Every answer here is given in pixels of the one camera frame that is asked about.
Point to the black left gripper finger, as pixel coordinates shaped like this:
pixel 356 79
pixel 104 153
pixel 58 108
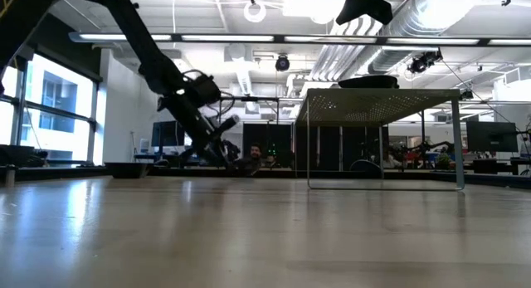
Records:
pixel 219 157
pixel 230 157

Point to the wavy square black plate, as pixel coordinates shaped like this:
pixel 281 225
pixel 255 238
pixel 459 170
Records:
pixel 126 170
pixel 368 81

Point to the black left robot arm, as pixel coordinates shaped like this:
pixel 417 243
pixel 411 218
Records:
pixel 145 60

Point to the person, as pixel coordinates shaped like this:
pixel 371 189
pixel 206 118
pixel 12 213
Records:
pixel 254 153

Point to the black computer monitor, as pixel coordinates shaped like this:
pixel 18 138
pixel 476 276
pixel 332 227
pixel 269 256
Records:
pixel 168 133
pixel 491 136

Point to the black partition panels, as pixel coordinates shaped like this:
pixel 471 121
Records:
pixel 269 147

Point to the black ceiling-mounted device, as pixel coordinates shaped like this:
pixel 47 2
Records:
pixel 423 61

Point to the overhead LED light bar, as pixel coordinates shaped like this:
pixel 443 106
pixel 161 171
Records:
pixel 290 38

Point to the large window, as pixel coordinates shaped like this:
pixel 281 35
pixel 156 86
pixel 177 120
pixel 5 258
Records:
pixel 58 109

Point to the black arched object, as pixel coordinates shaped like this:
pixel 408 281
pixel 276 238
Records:
pixel 365 168

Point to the green desk plant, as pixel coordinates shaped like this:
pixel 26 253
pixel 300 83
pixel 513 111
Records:
pixel 444 160

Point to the silver ventilation duct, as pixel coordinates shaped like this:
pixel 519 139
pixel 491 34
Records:
pixel 406 35

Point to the black dome camera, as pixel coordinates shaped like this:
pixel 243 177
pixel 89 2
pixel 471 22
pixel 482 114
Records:
pixel 282 63

